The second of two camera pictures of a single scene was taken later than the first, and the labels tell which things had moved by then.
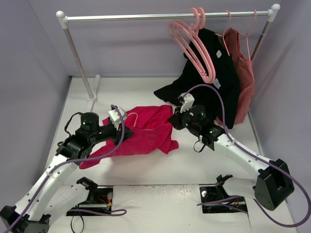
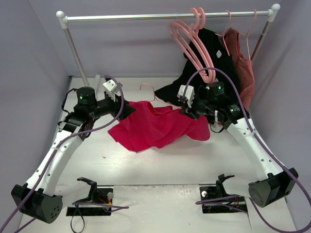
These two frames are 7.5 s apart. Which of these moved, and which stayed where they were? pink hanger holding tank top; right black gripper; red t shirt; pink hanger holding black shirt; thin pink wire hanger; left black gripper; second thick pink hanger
Moved: red t shirt; left black gripper; right black gripper; thin pink wire hanger
Stayed: pink hanger holding black shirt; second thick pink hanger; pink hanger holding tank top
